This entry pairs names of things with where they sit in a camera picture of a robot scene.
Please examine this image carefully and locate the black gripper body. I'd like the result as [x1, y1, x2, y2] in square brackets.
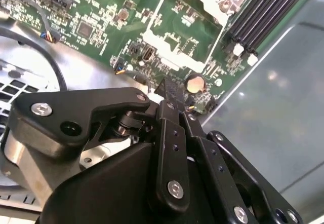
[39, 142, 228, 224]

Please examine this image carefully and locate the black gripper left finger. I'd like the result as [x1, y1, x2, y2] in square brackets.
[14, 78, 190, 213]

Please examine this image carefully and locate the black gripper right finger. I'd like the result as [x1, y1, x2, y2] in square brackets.
[177, 103, 304, 224]

